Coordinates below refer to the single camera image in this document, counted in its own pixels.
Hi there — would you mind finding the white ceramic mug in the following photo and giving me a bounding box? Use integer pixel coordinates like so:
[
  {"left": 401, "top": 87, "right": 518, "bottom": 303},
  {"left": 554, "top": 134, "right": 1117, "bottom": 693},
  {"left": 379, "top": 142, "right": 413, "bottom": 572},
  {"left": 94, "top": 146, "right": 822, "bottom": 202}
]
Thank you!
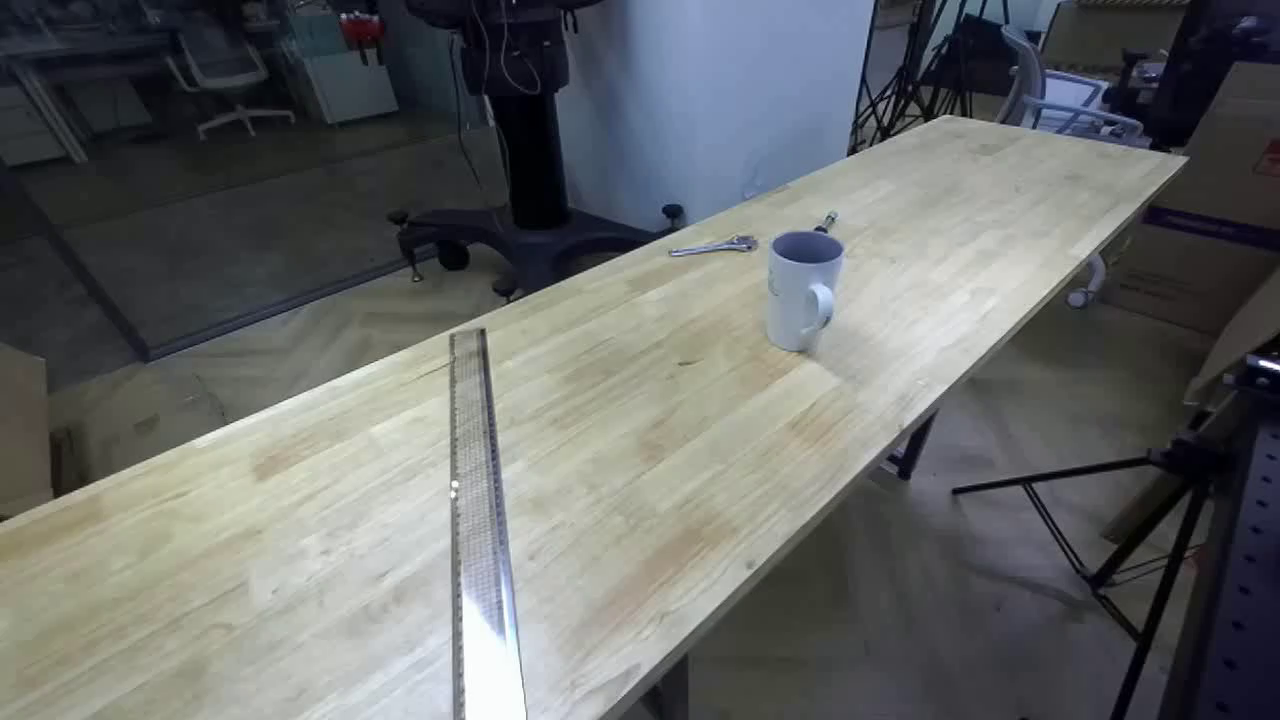
[{"left": 764, "top": 230, "right": 850, "bottom": 356}]

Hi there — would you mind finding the long metal ruler strip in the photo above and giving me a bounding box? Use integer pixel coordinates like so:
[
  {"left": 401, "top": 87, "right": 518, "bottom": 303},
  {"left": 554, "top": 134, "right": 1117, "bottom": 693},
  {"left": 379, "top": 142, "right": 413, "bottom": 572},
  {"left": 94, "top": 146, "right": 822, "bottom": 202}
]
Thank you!
[{"left": 445, "top": 324, "right": 534, "bottom": 720}]

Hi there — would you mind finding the black table leg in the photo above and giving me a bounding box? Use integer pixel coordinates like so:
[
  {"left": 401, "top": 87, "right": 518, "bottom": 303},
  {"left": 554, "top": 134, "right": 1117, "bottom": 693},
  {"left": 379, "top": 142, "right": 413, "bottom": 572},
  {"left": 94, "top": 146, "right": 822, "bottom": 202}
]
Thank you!
[{"left": 890, "top": 407, "right": 944, "bottom": 483}]

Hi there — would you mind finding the black light stand tripod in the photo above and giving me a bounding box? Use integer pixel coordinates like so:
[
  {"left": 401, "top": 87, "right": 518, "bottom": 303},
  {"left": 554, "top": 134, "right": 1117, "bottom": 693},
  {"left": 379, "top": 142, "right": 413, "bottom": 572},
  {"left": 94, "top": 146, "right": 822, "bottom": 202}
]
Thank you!
[{"left": 850, "top": 0, "right": 977, "bottom": 158}]

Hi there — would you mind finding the white office chair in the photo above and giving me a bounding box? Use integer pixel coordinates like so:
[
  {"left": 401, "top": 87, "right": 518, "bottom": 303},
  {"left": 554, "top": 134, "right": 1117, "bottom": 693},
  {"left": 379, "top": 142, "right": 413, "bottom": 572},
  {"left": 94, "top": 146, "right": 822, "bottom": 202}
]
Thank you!
[{"left": 162, "top": 13, "right": 299, "bottom": 146}]

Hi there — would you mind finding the large cardboard box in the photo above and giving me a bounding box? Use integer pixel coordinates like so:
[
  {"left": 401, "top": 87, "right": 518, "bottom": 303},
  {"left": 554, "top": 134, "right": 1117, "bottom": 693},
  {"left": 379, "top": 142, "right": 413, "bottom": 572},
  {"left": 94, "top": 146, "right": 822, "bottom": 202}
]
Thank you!
[{"left": 1100, "top": 55, "right": 1280, "bottom": 342}]

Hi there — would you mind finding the small cardboard box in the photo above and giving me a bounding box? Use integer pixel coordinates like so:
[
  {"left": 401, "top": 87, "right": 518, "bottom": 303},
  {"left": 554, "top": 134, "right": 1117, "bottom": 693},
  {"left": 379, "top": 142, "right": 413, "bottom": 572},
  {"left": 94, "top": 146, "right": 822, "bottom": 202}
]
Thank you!
[{"left": 0, "top": 342, "right": 58, "bottom": 523}]

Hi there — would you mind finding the black perforated metal rack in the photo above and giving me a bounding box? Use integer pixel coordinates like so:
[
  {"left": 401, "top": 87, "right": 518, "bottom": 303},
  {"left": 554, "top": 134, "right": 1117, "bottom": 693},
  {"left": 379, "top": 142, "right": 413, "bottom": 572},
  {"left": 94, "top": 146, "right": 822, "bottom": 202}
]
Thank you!
[{"left": 1155, "top": 349, "right": 1280, "bottom": 720}]

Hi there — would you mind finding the black wheeled pedestal stand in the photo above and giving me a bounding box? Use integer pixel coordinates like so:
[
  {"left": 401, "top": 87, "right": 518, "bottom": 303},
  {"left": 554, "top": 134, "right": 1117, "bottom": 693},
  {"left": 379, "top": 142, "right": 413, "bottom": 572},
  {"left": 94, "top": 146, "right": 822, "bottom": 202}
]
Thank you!
[{"left": 389, "top": 0, "right": 692, "bottom": 300}]

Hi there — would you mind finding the white metal frame chair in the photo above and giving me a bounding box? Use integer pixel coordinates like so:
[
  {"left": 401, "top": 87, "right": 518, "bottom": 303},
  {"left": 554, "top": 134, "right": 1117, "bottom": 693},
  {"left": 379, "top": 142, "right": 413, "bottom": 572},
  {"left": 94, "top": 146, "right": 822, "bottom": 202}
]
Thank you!
[{"left": 996, "top": 21, "right": 1152, "bottom": 154}]

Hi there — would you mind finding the black camera tripod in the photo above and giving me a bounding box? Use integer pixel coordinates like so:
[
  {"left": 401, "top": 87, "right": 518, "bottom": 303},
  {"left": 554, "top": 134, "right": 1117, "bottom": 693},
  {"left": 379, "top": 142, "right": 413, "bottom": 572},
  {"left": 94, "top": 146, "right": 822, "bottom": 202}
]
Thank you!
[{"left": 949, "top": 398, "right": 1238, "bottom": 720}]

